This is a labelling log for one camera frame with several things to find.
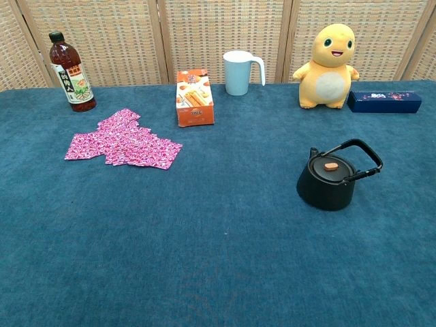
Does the blue carpet table cover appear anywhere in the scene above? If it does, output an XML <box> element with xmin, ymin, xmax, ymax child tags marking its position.
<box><xmin>0</xmin><ymin>80</ymin><xmax>436</xmax><ymax>327</ymax></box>

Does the woven rattan screen panel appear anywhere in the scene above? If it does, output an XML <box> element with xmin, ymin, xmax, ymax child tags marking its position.
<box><xmin>282</xmin><ymin>0</ymin><xmax>432</xmax><ymax>82</ymax></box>
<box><xmin>401</xmin><ymin>20</ymin><xmax>436</xmax><ymax>82</ymax></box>
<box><xmin>16</xmin><ymin>0</ymin><xmax>170</xmax><ymax>88</ymax></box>
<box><xmin>156</xmin><ymin>0</ymin><xmax>294</xmax><ymax>85</ymax></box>
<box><xmin>0</xmin><ymin>0</ymin><xmax>54</xmax><ymax>92</ymax></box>

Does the dark blue flat box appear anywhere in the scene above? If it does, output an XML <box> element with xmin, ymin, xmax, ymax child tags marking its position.
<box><xmin>347</xmin><ymin>90</ymin><xmax>422</xmax><ymax>114</ymax></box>

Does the pink printed sachet sheet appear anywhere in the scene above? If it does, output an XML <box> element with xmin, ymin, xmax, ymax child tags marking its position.
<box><xmin>64</xmin><ymin>108</ymin><xmax>183</xmax><ymax>170</ymax></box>

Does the orange snack box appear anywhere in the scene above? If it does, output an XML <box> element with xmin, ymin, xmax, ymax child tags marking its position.
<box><xmin>176</xmin><ymin>69</ymin><xmax>215</xmax><ymax>128</ymax></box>

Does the brown tea bottle black cap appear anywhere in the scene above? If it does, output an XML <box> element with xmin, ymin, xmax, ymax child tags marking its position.
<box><xmin>48</xmin><ymin>31</ymin><xmax>97</xmax><ymax>112</ymax></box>

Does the yellow plush toy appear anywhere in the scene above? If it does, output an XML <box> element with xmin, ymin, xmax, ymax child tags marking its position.
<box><xmin>292</xmin><ymin>23</ymin><xmax>360</xmax><ymax>110</ymax></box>

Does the pale blue mug white handle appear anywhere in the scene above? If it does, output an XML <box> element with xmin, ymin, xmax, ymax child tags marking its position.
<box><xmin>223</xmin><ymin>50</ymin><xmax>266</xmax><ymax>97</ymax></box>

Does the black round lid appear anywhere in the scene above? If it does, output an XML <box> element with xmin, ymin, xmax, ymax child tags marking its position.
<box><xmin>313</xmin><ymin>157</ymin><xmax>348</xmax><ymax>183</ymax></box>

